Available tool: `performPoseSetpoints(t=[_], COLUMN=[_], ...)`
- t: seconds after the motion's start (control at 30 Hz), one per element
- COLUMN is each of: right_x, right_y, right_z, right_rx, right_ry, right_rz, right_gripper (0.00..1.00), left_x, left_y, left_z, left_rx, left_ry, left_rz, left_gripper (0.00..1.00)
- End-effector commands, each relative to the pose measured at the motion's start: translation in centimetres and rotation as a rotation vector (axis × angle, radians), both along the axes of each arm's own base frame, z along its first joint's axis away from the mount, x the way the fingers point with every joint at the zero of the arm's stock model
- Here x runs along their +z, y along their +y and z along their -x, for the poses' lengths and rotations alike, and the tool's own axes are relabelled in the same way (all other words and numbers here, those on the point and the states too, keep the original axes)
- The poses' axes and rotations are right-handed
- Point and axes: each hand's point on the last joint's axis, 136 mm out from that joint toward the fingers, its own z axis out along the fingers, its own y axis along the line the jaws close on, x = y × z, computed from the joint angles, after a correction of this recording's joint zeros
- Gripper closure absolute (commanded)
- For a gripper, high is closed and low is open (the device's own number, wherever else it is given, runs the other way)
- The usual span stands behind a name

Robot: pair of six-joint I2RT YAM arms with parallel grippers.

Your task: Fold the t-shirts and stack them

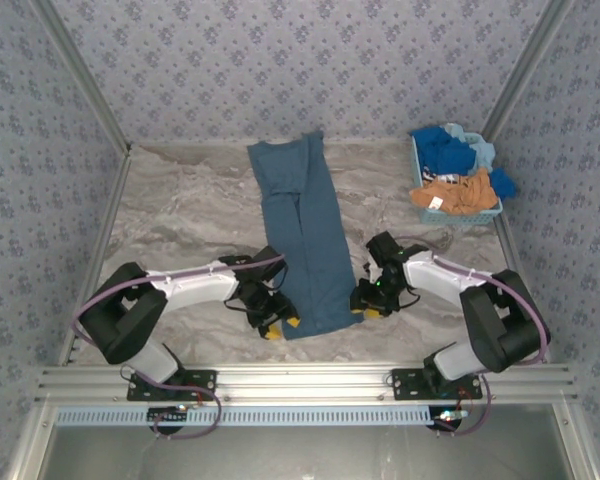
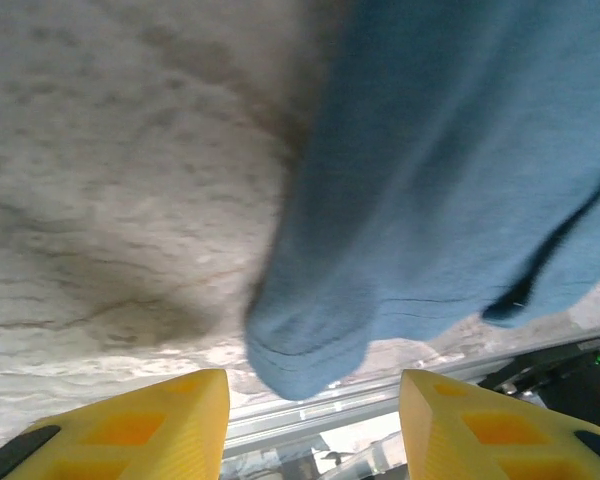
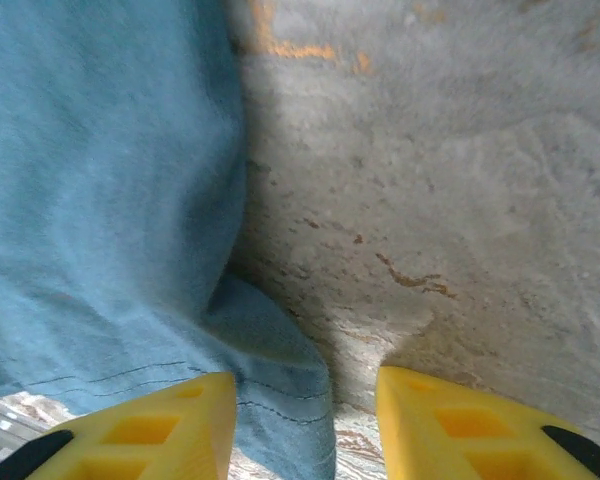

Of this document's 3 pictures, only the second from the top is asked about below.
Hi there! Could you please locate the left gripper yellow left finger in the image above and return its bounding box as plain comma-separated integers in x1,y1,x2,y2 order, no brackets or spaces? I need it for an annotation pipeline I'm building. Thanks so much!
0,368,231,480

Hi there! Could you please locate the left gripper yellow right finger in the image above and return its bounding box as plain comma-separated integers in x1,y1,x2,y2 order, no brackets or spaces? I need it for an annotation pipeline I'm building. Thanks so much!
398,368,600,480

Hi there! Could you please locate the teal blue t-shirt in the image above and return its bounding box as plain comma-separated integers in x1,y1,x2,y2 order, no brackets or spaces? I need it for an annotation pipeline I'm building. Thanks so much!
243,0,600,402

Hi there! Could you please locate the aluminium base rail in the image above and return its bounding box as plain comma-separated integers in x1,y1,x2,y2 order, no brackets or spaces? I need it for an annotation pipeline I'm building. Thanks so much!
222,322,600,459

